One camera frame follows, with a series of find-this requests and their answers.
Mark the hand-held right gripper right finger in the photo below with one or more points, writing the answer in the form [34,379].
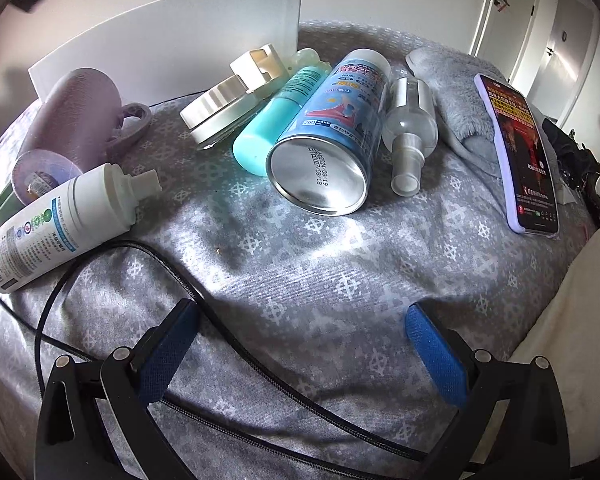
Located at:
[437,355]

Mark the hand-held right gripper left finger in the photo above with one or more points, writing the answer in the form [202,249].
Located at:
[167,345]

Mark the cream blanket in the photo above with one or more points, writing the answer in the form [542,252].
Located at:
[575,320]

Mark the grey patterned bedsheet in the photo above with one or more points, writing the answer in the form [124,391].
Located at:
[300,280]

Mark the white pump bottle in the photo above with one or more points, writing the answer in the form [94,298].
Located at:
[60,225]

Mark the smartphone in purple case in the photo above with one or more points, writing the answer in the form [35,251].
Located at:
[520,155]

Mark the clear spray bottle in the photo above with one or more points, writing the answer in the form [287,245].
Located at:
[410,120]

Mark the white round jar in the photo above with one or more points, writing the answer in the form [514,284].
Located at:
[215,110]

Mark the blue spray can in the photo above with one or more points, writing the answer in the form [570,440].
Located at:
[325,140]

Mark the teal bottle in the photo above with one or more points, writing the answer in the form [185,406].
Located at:
[275,120]

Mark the grey fluffy cloth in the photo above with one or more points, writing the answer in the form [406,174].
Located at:
[455,105]

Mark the white plastic clip holder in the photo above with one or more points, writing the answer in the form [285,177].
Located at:
[262,67]

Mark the white board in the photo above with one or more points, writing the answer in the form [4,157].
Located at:
[180,50]

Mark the white door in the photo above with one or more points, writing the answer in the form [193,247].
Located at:
[565,45]

